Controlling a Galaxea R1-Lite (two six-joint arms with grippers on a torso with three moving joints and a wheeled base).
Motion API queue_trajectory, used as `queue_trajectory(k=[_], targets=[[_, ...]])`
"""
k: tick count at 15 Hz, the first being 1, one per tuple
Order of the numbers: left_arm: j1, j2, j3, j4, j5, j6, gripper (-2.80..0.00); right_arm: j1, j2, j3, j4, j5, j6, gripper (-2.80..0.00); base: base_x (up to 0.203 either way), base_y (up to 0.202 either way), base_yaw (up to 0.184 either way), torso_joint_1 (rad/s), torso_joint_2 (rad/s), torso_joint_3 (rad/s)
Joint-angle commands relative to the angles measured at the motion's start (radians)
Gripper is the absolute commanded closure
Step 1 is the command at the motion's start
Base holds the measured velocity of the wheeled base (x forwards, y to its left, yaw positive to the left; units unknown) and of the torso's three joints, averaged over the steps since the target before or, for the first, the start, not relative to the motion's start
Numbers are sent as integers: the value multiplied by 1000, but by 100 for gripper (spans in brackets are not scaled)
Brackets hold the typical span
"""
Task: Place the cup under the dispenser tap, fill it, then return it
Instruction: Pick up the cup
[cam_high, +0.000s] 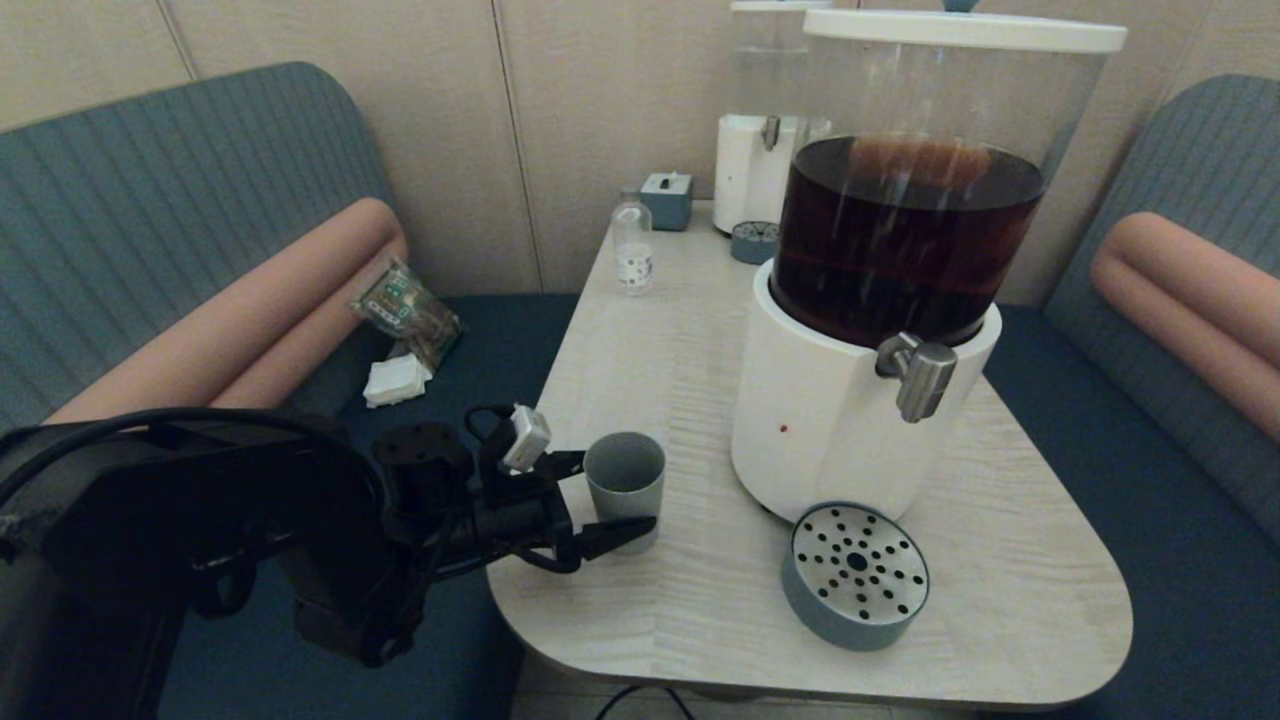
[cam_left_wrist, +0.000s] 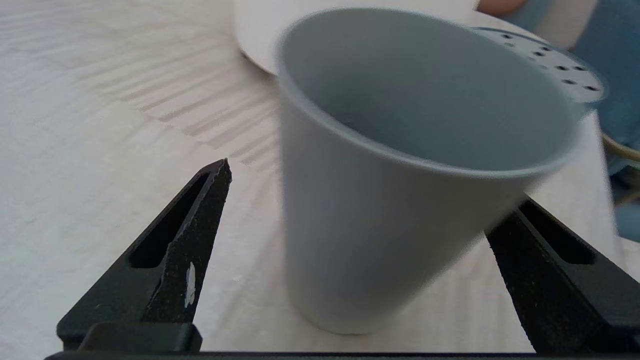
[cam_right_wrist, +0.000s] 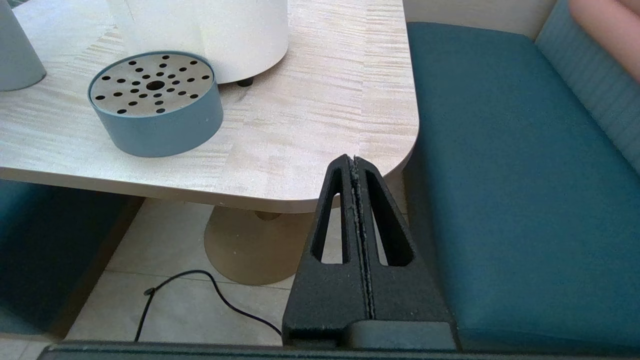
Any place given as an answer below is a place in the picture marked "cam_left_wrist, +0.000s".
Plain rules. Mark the short pink bolster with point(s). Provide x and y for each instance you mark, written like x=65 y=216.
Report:
x=500 y=5

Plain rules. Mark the large blue-grey perforated drip tray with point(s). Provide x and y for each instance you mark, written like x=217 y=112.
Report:
x=575 y=75

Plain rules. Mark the empty blue bench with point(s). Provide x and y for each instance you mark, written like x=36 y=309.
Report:
x=615 y=60

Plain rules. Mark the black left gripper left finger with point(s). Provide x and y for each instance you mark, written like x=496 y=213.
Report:
x=175 y=280

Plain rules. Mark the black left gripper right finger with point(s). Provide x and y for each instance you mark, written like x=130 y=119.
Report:
x=575 y=295

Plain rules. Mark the grey plastic cup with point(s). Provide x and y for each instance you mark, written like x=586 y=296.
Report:
x=380 y=225

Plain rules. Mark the large dispenser with dark tea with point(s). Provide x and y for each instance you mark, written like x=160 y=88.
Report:
x=260 y=30

